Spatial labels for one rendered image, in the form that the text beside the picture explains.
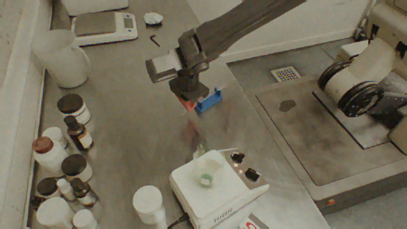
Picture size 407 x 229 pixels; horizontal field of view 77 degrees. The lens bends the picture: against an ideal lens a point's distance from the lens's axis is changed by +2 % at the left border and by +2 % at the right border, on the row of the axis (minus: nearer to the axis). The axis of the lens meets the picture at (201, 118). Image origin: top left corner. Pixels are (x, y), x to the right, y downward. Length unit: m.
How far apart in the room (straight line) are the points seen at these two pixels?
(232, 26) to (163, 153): 0.38
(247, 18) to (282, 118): 0.91
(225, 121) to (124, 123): 0.30
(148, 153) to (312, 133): 0.85
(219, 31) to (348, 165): 0.94
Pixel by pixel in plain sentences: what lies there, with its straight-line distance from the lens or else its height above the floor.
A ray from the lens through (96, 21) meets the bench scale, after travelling 1.21.
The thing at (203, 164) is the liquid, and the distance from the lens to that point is 0.54.
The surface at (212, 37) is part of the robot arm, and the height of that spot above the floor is 1.06.
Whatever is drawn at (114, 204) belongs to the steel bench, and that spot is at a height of 0.75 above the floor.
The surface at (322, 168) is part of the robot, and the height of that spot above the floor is 0.36.
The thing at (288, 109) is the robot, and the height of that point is 0.37.
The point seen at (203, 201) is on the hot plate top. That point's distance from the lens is 0.54.
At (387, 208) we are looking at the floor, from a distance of 1.73.
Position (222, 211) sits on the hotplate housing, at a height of 0.81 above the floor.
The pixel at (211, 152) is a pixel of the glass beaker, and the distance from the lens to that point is 0.53.
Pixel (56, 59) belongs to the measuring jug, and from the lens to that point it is 0.89.
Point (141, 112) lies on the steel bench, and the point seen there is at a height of 0.75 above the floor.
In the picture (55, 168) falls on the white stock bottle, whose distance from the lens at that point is 0.71.
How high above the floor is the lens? 1.33
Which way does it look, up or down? 49 degrees down
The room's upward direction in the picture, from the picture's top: straight up
